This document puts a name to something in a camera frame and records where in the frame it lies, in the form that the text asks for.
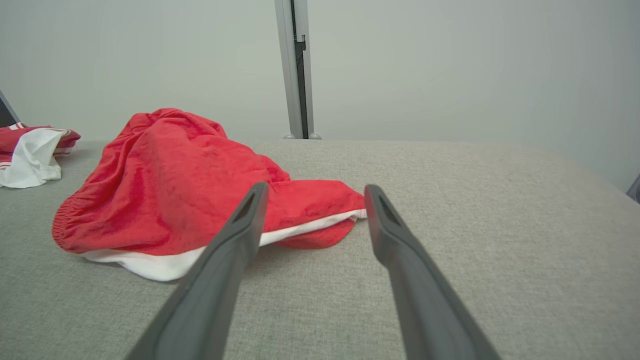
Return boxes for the red shorts with white trim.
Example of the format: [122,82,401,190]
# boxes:
[52,108,368,282]

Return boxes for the red and white basketball jersey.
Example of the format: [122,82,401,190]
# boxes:
[0,122,81,189]

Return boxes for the grey metal frame leg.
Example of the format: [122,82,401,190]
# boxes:
[0,90,21,128]

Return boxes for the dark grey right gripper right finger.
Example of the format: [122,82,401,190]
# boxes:
[364,184,502,360]

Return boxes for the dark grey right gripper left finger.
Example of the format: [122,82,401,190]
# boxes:
[125,182,270,360]

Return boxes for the grey partition post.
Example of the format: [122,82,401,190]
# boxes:
[274,0,322,140]

